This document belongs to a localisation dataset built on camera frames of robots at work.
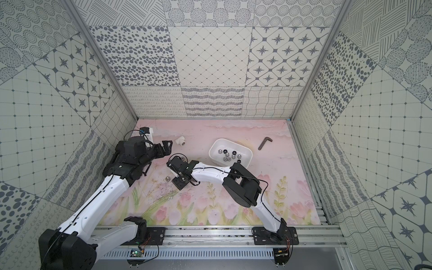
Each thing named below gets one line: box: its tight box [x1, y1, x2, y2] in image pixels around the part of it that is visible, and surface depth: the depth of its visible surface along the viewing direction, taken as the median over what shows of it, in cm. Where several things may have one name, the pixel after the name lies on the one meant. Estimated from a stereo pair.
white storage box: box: [208, 138, 254, 169], surface depth 103 cm
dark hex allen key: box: [257, 136, 273, 151], surface depth 110 cm
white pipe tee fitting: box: [174, 135, 187, 147], surface depth 107 cm
